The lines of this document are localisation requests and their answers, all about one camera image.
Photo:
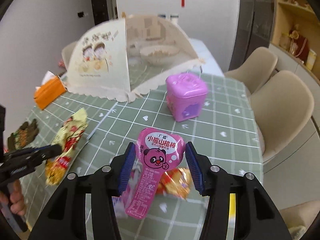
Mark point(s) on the black refrigerator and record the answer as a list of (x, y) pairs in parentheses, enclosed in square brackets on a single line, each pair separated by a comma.
[(252, 22)]

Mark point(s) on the small red item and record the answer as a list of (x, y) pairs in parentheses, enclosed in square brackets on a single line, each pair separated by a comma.
[(61, 63)]

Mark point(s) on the cream mesh food cover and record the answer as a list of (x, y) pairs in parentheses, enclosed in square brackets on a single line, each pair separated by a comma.
[(97, 62)]

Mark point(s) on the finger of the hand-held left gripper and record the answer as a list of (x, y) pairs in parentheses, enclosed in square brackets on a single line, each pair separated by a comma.
[(37, 150), (22, 167)]

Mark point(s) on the beige chair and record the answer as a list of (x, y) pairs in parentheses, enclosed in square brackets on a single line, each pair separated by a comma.
[(68, 53), (252, 67), (282, 112)]

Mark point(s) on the wooden wall shelf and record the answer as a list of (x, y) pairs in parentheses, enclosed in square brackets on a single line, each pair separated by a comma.
[(297, 7)]

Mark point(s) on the person's left hand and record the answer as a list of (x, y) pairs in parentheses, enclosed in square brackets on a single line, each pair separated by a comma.
[(18, 202)]

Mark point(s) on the orange tissue box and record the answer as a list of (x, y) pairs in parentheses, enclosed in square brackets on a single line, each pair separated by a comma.
[(48, 92)]

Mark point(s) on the pink bear snack packet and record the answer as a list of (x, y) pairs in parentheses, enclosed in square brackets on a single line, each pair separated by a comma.
[(155, 160)]

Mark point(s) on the green checked tablecloth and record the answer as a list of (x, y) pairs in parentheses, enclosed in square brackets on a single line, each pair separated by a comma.
[(155, 112)]

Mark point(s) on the orange yellow snack packet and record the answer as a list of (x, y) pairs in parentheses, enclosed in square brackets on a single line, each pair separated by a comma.
[(175, 183)]

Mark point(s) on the dark red pouch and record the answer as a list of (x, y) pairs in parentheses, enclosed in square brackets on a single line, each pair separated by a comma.
[(298, 42)]

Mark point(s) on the pink white printed packet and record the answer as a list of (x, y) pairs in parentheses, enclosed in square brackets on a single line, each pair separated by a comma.
[(131, 180)]

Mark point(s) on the dark door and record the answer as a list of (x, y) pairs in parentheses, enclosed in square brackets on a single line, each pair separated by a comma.
[(102, 5)]

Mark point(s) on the dark patterned glove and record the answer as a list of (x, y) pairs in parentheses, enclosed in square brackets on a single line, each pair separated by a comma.
[(23, 135)]

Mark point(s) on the pink plastic box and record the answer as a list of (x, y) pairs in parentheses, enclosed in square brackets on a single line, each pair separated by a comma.
[(186, 97)]

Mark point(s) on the white bowl with food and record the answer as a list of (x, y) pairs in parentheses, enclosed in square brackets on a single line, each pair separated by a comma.
[(158, 53)]

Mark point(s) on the yellow jar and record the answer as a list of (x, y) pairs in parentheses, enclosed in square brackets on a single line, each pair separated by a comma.
[(311, 58)]

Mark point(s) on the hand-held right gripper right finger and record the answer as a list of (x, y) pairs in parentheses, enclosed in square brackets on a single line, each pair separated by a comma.
[(193, 167)]

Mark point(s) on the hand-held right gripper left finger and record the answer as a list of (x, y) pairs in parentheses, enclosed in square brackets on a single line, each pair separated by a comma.
[(126, 167)]

